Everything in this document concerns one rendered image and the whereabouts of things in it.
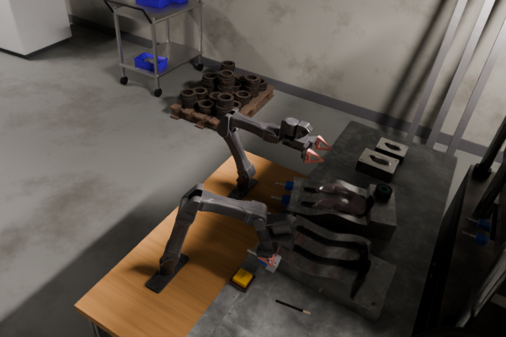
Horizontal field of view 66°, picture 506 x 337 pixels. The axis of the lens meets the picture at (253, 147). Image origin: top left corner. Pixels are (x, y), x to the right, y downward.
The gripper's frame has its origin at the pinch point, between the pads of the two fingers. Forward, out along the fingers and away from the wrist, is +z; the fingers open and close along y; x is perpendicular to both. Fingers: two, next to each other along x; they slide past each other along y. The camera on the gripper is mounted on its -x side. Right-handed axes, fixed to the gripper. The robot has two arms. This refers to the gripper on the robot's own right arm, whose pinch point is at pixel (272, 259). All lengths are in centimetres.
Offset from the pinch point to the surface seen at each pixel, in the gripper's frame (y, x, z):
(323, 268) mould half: 6.3, -17.4, 9.6
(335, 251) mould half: 16.4, -20.0, 10.8
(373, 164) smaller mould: 89, -25, 23
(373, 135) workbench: 130, -19, 32
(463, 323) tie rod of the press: 5, -67, 26
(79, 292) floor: -6, 136, 56
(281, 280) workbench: 1.2, -0.6, 14.8
